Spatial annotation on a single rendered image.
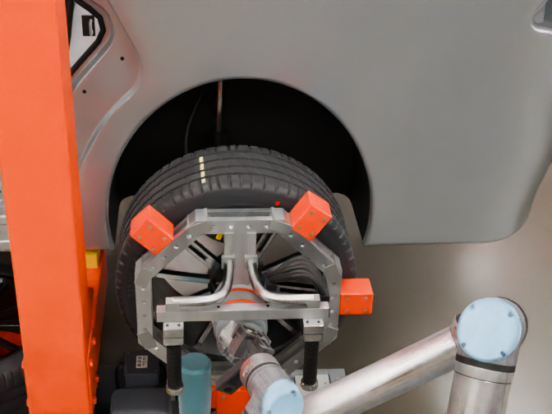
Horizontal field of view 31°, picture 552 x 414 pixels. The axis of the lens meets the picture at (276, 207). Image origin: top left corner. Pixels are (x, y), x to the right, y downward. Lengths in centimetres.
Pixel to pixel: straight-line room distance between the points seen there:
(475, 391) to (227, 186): 92
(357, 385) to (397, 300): 205
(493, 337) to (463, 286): 241
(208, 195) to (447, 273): 203
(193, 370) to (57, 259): 46
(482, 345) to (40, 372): 125
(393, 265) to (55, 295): 217
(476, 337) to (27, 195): 110
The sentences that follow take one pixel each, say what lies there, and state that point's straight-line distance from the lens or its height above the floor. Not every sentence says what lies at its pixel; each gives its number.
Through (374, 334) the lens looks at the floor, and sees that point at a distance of 396.
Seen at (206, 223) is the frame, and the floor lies 111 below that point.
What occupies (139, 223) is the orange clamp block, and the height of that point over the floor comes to 111.
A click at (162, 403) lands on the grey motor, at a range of 301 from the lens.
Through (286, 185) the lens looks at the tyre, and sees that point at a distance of 257.
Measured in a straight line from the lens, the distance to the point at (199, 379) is 261.
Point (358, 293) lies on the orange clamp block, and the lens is 264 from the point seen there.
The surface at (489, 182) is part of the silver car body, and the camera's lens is 308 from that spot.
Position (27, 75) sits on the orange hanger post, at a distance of 225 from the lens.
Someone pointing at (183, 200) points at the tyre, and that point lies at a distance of 254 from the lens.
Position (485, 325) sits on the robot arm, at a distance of 191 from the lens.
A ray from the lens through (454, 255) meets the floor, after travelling 451.
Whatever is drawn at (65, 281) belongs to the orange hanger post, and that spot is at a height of 99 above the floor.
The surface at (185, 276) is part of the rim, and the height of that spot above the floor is 88.
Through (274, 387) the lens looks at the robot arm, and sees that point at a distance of 205.
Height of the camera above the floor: 240
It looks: 30 degrees down
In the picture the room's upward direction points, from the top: 2 degrees clockwise
